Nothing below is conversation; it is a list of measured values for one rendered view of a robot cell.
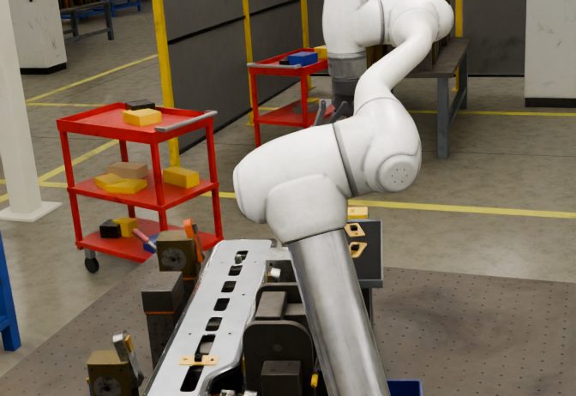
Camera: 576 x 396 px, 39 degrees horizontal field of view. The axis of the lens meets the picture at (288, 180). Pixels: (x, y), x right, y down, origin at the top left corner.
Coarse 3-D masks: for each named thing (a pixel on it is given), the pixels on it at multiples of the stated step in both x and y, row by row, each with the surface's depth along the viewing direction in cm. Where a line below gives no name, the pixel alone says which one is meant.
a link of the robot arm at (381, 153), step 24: (360, 120) 136; (384, 120) 135; (408, 120) 137; (360, 144) 132; (384, 144) 130; (408, 144) 131; (360, 168) 132; (384, 168) 129; (408, 168) 130; (360, 192) 136; (384, 192) 133
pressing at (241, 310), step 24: (240, 240) 242; (264, 240) 241; (216, 264) 226; (240, 264) 225; (264, 264) 224; (216, 288) 212; (240, 288) 211; (192, 312) 199; (216, 312) 199; (240, 312) 198; (192, 336) 188; (216, 336) 187; (240, 336) 186; (168, 360) 178; (240, 360) 176; (168, 384) 169
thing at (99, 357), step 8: (96, 352) 174; (104, 352) 174; (112, 352) 174; (88, 360) 171; (96, 360) 171; (104, 360) 171; (112, 360) 171; (88, 368) 170; (96, 368) 170; (104, 368) 170; (112, 368) 169; (120, 368) 169; (128, 368) 170; (88, 376) 172; (96, 376) 170; (104, 376) 170; (112, 376) 170; (120, 376) 170; (128, 376) 170; (88, 384) 173; (96, 384) 171; (104, 384) 171; (112, 384) 171; (120, 384) 170; (128, 384) 171; (96, 392) 172; (104, 392) 171; (112, 392) 171; (120, 392) 171; (128, 392) 171; (136, 392) 175
